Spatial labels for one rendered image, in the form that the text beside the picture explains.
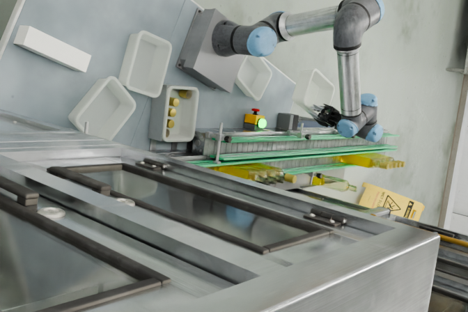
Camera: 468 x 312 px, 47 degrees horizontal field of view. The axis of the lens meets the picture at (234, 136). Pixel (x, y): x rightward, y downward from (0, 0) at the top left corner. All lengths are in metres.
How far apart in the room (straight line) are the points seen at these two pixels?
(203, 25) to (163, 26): 0.17
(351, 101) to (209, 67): 0.61
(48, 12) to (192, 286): 1.44
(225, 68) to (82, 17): 0.67
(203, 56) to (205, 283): 1.70
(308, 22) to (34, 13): 0.98
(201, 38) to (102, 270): 1.70
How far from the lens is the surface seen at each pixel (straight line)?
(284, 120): 2.81
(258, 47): 2.12
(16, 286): 0.56
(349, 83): 1.98
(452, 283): 1.92
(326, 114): 2.31
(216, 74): 2.28
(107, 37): 2.03
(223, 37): 2.21
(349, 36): 1.90
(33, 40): 1.80
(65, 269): 0.60
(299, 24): 2.16
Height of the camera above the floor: 2.38
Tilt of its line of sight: 39 degrees down
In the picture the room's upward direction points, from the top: 103 degrees clockwise
